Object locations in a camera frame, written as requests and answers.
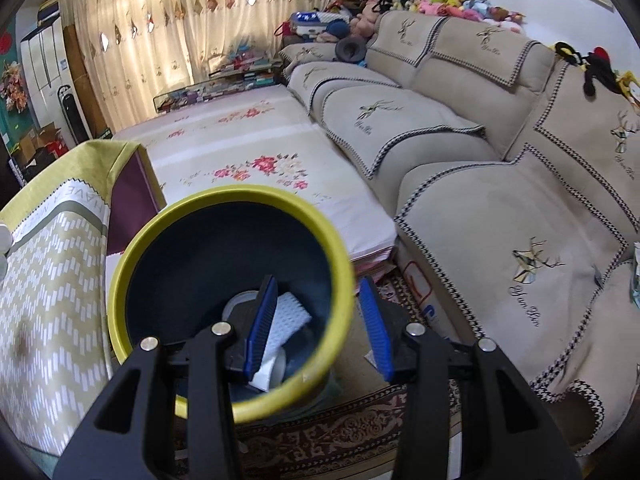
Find pile of plush toys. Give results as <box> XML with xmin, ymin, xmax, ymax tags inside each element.
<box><xmin>367</xmin><ymin>0</ymin><xmax>525</xmax><ymax>34</ymax></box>

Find beige sectional sofa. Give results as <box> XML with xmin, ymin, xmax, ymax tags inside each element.
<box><xmin>281</xmin><ymin>11</ymin><xmax>639</xmax><ymax>456</ymax></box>

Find black neck pillow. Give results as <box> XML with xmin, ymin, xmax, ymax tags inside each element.
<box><xmin>335</xmin><ymin>36</ymin><xmax>367</xmax><ymax>65</ymax></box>

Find yellow rimmed trash bin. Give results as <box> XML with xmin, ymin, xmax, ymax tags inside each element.
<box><xmin>107</xmin><ymin>184</ymin><xmax>355</xmax><ymax>425</ymax></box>

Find yellow patterned tablecloth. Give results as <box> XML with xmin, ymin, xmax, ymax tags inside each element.
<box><xmin>1</xmin><ymin>140</ymin><xmax>166</xmax><ymax>456</ymax></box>

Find black red yellow plush toy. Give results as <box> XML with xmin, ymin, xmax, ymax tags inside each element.
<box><xmin>550</xmin><ymin>41</ymin><xmax>639</xmax><ymax>110</ymax></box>

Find cream embroidered curtain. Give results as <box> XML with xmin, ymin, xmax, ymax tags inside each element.
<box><xmin>60</xmin><ymin>0</ymin><xmax>326</xmax><ymax>131</ymax></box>

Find patterned brown rug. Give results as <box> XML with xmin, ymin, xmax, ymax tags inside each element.
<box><xmin>174</xmin><ymin>274</ymin><xmax>464</xmax><ymax>480</ymax></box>

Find glass coffee table with clutter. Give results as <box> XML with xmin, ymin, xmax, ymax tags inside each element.
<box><xmin>153</xmin><ymin>58</ymin><xmax>283</xmax><ymax>114</ymax></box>

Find white tissue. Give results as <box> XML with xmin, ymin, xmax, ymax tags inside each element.
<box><xmin>248</xmin><ymin>292</ymin><xmax>311</xmax><ymax>392</ymax></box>

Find black tower fan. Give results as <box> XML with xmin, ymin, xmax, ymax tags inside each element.
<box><xmin>58</xmin><ymin>84</ymin><xmax>92</xmax><ymax>144</ymax></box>

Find floral mattress pad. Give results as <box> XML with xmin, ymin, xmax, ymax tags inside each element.
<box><xmin>115</xmin><ymin>86</ymin><xmax>396</xmax><ymax>264</ymax></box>

